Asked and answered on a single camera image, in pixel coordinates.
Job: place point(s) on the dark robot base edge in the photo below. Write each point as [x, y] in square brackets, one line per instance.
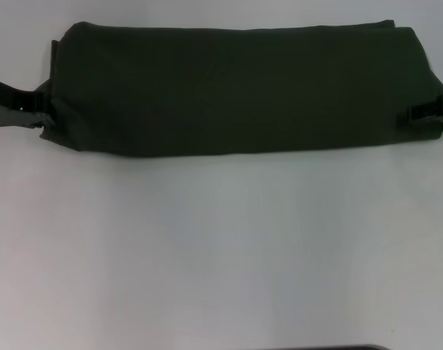
[374, 347]

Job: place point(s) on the dark green FREE t-shirt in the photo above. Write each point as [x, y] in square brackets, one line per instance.
[243, 91]

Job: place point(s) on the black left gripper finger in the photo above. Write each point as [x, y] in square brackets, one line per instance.
[45, 109]

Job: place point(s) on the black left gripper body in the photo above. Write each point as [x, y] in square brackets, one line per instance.
[13, 107]

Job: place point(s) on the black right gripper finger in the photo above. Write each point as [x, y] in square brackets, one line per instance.
[423, 114]

